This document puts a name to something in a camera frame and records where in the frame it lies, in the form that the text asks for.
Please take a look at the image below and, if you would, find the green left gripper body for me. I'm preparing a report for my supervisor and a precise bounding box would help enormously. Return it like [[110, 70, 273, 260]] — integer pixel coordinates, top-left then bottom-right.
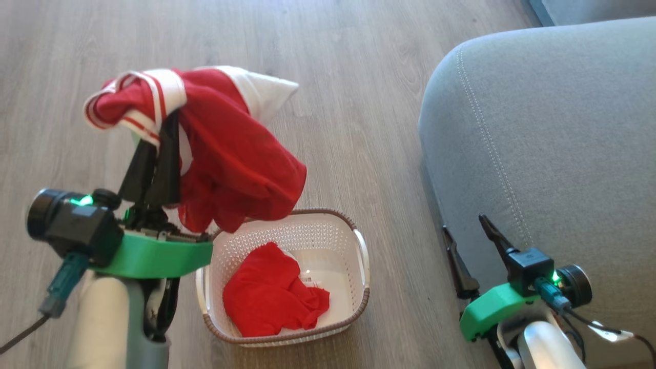
[[90, 205, 214, 280]]

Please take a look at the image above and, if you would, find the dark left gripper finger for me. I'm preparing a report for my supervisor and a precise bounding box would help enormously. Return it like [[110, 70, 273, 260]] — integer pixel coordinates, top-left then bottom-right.
[[145, 110, 181, 209], [118, 138, 157, 204]]

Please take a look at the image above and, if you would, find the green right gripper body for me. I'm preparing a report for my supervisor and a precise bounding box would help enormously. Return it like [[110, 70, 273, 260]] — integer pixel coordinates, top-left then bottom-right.
[[459, 282, 540, 343]]

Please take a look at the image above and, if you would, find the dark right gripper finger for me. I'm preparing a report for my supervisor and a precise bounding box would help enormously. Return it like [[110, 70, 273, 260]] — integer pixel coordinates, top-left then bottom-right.
[[478, 214, 519, 273], [442, 224, 480, 299]]

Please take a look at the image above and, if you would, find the red white-trimmed garment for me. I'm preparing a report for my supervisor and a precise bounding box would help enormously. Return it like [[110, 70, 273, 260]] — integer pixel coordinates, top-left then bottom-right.
[[84, 66, 308, 234]]

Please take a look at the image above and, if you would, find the red shirt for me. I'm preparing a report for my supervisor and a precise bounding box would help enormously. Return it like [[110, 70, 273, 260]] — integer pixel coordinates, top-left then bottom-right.
[[222, 242, 331, 338]]

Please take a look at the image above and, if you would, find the white perforated laundry basket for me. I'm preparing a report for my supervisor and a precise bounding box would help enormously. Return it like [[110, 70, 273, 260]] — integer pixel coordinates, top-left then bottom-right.
[[195, 208, 371, 348]]

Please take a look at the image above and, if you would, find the grey sofa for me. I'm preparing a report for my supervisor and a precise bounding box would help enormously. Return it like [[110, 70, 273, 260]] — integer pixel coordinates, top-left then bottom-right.
[[418, 16, 656, 369]]

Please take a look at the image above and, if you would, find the blue-grey sofa cushion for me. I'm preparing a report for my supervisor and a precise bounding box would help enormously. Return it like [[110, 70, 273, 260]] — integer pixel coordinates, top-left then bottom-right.
[[528, 0, 656, 27]]

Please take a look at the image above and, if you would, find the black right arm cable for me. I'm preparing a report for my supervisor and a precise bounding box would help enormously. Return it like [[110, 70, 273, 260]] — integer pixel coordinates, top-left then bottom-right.
[[533, 277, 656, 365]]

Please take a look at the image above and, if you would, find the white cable label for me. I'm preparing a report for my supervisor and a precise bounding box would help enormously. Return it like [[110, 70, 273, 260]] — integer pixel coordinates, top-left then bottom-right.
[[588, 320, 634, 343]]

